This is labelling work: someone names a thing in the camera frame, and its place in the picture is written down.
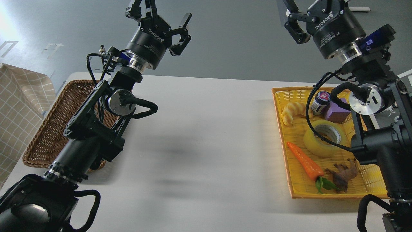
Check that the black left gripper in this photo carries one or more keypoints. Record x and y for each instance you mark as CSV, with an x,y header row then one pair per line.
x,y
149,41

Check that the toy carrot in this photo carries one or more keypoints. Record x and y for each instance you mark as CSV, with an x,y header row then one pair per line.
x,y
311,168

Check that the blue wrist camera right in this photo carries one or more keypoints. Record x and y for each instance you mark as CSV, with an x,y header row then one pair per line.
x,y
381,38

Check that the beige checkered cloth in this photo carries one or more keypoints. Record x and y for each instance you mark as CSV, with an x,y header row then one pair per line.
x,y
24,97

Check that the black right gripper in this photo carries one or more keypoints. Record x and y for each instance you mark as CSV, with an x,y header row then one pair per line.
x,y
330,22

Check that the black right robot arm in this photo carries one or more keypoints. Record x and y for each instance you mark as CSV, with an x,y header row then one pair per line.
x,y
380,104

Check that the toy croissant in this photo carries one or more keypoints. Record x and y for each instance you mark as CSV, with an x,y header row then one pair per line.
x,y
292,109

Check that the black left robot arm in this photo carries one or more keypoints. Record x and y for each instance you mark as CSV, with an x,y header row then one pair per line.
x,y
52,202

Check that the white stand base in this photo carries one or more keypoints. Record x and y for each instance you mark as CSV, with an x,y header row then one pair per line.
x,y
359,9

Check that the small dark jar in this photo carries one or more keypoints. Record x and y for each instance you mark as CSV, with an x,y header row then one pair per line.
x,y
322,99

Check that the brown wicker basket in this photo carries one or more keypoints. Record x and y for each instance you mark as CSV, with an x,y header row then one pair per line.
x,y
49,140

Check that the purple cube block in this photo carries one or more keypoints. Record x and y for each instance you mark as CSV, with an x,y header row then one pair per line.
x,y
336,114

